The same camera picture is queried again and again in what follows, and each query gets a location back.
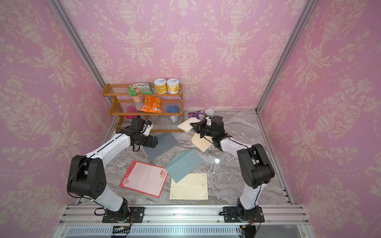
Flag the pink item on shelf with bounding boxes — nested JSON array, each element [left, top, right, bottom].
[[125, 106, 139, 119]]

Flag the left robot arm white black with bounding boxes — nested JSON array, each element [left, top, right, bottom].
[[66, 118, 158, 223]]

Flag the teal blue envelope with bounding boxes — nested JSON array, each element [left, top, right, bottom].
[[166, 149, 203, 183]]

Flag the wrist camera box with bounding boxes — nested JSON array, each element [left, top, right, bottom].
[[142, 121, 152, 135], [206, 117, 212, 126]]

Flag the yellow can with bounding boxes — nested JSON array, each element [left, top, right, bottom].
[[166, 78, 180, 94], [154, 78, 167, 94]]

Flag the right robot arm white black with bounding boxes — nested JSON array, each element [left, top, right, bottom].
[[190, 116, 275, 224]]

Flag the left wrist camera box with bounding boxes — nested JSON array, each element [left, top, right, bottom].
[[142, 121, 152, 135]]

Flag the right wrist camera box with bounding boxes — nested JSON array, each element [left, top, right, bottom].
[[206, 117, 212, 126]]

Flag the beige bottle on shelf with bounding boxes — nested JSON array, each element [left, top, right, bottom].
[[133, 95, 144, 111]]

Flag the dark grey envelope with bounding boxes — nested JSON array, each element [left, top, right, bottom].
[[143, 132, 179, 161]]

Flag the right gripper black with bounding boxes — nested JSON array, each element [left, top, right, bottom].
[[191, 119, 218, 139]]

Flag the left yellow can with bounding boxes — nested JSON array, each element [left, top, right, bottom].
[[154, 78, 167, 94]]

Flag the aluminium front rail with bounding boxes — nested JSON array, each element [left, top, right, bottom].
[[59, 204, 309, 226]]

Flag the blue lid cup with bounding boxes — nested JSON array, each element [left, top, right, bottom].
[[166, 105, 181, 123]]

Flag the green instant noodle cup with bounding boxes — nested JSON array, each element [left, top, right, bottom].
[[205, 108, 215, 117]]

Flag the right yellow can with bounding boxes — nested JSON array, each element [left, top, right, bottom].
[[166, 78, 180, 94]]

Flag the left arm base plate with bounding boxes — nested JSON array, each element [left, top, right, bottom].
[[102, 207, 145, 224]]

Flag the wooden three-tier shelf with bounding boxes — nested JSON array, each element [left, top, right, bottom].
[[102, 84, 185, 133]]

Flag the cream yellow letter paper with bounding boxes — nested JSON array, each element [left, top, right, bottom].
[[169, 174, 208, 200]]

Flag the orange snack bag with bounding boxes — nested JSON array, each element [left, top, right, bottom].
[[141, 96, 162, 113]]

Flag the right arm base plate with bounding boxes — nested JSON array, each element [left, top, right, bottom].
[[218, 206, 265, 223]]

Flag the cream envelope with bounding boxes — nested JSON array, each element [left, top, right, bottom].
[[177, 118, 200, 133]]

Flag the green snack bag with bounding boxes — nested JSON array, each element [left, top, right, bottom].
[[128, 82, 154, 97]]

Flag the purple snack bag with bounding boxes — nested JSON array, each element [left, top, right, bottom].
[[188, 110, 205, 121]]

